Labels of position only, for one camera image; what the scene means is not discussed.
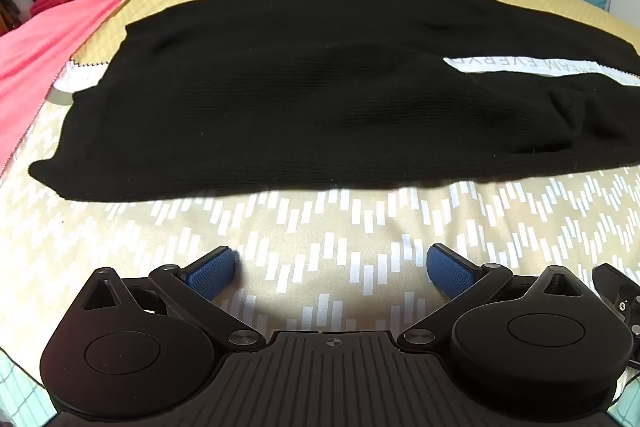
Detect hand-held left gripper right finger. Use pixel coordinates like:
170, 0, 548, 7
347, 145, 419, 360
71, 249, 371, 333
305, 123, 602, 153
397, 243, 593, 350

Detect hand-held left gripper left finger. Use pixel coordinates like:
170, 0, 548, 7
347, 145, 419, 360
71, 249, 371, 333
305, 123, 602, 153
80, 246, 266, 350

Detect black pants with white stripe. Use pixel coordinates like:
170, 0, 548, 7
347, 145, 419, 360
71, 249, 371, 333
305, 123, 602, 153
27, 0, 640, 202

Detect yellow and white patterned bedspread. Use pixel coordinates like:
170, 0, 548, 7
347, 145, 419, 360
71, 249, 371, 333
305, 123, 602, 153
0, 0, 640, 388

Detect teal checked cloth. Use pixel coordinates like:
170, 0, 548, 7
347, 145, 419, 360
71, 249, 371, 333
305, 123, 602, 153
0, 349, 57, 427

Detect coral pink blanket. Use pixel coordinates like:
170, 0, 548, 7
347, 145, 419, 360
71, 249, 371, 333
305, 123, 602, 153
0, 0, 151, 168

